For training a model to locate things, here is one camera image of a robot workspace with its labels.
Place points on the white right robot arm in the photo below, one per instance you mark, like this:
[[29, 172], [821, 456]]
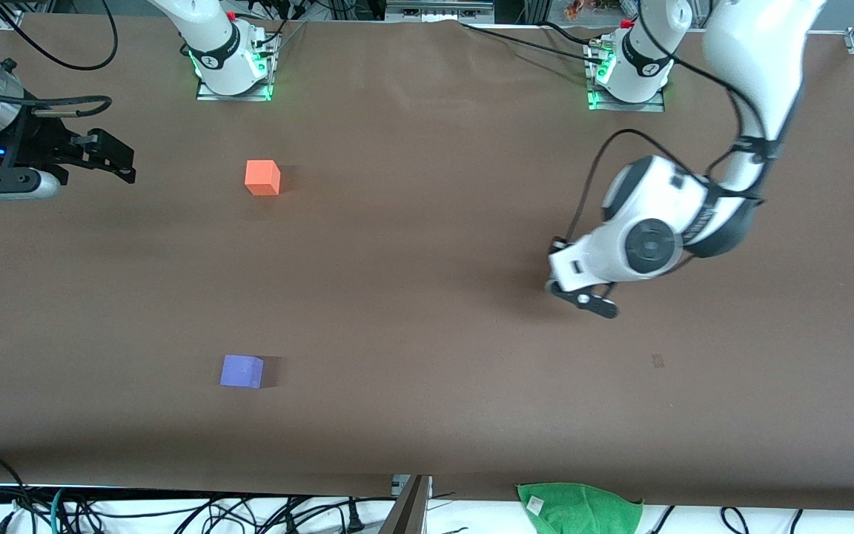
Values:
[[219, 44]]

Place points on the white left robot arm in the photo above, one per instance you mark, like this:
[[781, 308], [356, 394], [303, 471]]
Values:
[[753, 59]]

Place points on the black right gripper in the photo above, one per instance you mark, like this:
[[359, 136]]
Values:
[[40, 142]]

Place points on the green cloth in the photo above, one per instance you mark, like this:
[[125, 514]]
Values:
[[583, 510]]

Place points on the small colourful objects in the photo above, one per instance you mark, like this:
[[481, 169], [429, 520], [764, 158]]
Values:
[[590, 7]]

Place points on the orange foam block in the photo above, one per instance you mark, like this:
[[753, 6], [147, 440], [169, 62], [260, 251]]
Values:
[[262, 178]]

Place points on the grey metal bar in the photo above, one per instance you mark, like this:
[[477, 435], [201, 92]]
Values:
[[408, 512]]

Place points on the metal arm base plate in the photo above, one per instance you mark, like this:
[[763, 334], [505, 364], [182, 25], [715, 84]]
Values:
[[234, 96], [627, 107]]

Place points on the black power plug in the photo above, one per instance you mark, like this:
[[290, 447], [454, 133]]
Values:
[[354, 519]]

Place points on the purple foam block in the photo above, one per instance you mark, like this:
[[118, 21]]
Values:
[[241, 371]]

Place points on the grey metal device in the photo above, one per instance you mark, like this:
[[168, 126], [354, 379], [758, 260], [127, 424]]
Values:
[[438, 9]]

